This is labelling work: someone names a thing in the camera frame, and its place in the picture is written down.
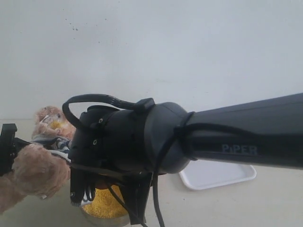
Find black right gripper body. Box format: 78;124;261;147
94;171;152;225

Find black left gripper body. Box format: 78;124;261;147
0;123;17;176

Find tan teddy bear striped sweater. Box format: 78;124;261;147
0;105;75;213

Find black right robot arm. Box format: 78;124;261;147
62;93;303;226

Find yellow millet grains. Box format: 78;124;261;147
83;189;128;219

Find steel bowl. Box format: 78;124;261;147
81;189;130;227

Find white plastic tray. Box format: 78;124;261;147
179;160;257;191

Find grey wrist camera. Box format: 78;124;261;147
70;167;95;207

